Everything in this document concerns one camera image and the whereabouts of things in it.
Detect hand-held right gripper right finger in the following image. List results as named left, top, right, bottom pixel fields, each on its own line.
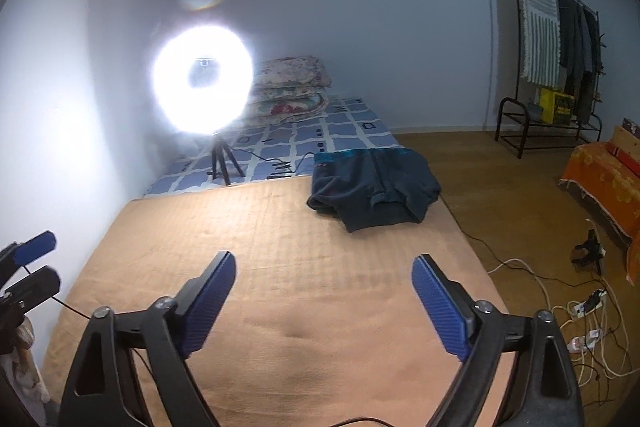
left=411, top=254, right=586, bottom=427

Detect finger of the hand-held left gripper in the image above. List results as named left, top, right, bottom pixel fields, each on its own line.
left=0, top=266, right=62, bottom=308
left=0, top=231, right=57, bottom=269

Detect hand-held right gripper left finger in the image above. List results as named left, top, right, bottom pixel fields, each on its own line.
left=59, top=250, right=237, bottom=427

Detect teal plaid fleece garment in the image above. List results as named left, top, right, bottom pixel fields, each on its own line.
left=306, top=148, right=443, bottom=234

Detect black metal clothes rack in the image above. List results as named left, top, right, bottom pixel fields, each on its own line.
left=495, top=0, right=608, bottom=158

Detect light patterned cloth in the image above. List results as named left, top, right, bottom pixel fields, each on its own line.
left=0, top=314, right=52, bottom=427

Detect tan blanket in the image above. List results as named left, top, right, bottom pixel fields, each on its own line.
left=42, top=174, right=516, bottom=427

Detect white power strip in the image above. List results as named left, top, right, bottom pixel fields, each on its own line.
left=570, top=289, right=608, bottom=318
left=567, top=329, right=603, bottom=353

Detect black floor stand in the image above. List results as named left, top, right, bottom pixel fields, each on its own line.
left=572, top=229, right=607, bottom=275

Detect blue checked bedsheet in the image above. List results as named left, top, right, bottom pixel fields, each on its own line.
left=142, top=96, right=406, bottom=198

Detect orange cloth covered sofa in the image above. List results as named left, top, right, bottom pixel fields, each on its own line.
left=559, top=142, right=640, bottom=288

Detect yellow box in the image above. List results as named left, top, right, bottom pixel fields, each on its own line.
left=539, top=87, right=575, bottom=124

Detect light wooden board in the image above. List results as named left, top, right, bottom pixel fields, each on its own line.
left=611, top=123, right=640, bottom=172

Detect white striped towel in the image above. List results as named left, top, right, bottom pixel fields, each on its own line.
left=515, top=0, right=561, bottom=86

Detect dark grey hanging garment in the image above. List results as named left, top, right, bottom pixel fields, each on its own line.
left=580, top=4, right=604, bottom=124
left=556, top=0, right=583, bottom=92

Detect power strips and cables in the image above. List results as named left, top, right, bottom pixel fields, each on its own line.
left=487, top=218, right=636, bottom=380

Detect black cable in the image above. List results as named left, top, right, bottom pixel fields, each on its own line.
left=235, top=149, right=316, bottom=178

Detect white ring light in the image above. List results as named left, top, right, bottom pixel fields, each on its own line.
left=151, top=22, right=255, bottom=135

